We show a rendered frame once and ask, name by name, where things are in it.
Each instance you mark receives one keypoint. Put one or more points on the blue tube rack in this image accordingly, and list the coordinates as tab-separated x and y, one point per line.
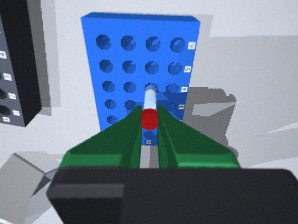
138	61

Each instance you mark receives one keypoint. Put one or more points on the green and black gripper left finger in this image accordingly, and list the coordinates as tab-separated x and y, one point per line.
117	145

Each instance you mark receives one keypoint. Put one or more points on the clear tube with red cap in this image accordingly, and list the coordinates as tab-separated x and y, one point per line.
149	117

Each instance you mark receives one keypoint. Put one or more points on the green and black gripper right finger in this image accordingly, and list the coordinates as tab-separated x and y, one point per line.
181	146

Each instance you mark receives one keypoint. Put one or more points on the white analytical balance with glass draft shield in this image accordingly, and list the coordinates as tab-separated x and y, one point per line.
23	189

